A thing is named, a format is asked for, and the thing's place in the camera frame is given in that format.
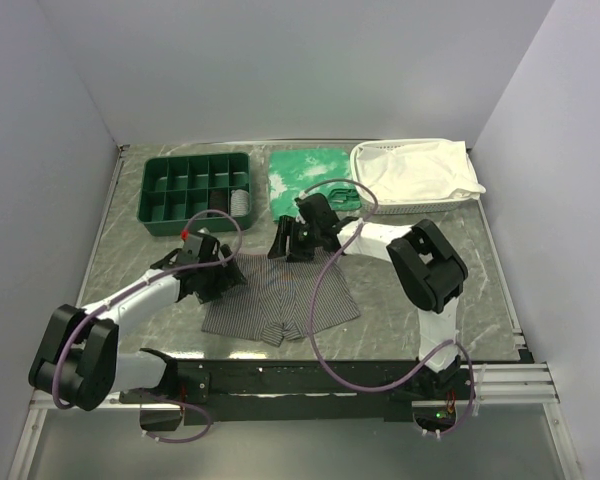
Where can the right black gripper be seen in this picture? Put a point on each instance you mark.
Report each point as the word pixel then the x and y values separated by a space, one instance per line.
pixel 286 228

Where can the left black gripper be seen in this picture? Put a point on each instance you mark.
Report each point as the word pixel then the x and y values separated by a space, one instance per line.
pixel 229 275

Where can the green white patterned underwear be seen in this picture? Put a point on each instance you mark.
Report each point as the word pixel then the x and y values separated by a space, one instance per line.
pixel 290 172

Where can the green compartment organizer tray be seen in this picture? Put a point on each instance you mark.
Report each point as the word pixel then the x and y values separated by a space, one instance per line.
pixel 173 189

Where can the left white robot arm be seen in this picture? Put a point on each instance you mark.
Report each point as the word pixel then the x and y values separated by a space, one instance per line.
pixel 78 361

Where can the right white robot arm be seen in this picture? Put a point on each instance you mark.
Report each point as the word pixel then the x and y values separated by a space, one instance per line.
pixel 430 271

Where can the rolled grey striped underwear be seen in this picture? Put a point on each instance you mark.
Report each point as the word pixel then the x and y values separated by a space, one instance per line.
pixel 239 205

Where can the rolled black underwear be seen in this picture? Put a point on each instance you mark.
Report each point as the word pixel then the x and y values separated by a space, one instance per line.
pixel 219 200

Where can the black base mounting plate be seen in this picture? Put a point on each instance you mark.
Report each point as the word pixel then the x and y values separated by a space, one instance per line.
pixel 276 390

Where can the white cloth in basket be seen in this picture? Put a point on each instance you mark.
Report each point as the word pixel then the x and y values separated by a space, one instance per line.
pixel 420 170

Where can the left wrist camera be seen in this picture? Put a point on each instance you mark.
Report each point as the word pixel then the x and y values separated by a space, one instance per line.
pixel 187 235

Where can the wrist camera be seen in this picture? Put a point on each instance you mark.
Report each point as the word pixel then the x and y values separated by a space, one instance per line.
pixel 187 235
pixel 316 210

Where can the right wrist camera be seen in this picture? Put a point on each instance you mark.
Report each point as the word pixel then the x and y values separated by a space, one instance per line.
pixel 316 210

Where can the aluminium frame rail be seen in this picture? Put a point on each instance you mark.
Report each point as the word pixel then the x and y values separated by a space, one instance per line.
pixel 514 383

